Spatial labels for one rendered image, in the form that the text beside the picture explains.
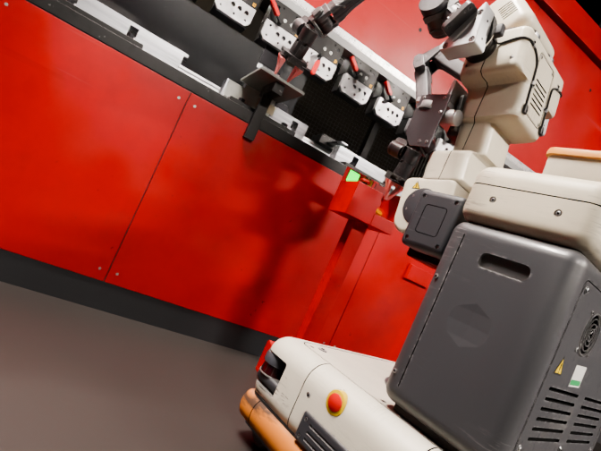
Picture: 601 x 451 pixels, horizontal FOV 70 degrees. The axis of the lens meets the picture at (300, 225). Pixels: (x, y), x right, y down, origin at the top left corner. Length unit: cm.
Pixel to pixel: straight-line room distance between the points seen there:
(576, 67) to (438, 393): 242
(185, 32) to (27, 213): 118
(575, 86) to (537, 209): 217
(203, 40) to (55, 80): 94
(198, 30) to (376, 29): 87
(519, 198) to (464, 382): 35
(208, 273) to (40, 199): 61
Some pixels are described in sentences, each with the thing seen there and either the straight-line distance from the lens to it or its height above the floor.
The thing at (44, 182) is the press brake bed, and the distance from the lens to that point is 160.
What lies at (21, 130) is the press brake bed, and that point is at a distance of 161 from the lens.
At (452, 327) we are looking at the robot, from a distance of 86.
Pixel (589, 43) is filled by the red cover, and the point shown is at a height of 218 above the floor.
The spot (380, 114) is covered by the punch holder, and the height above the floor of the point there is 118.
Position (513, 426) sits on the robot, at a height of 38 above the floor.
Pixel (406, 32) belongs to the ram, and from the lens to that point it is 218.
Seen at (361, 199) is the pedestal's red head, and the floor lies 73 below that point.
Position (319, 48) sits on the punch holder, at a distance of 193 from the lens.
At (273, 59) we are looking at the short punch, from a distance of 187.
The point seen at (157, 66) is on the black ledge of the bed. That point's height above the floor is 85.
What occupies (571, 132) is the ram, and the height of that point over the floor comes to 172.
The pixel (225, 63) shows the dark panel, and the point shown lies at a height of 117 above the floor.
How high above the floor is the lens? 52
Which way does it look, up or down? 2 degrees up
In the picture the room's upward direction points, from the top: 24 degrees clockwise
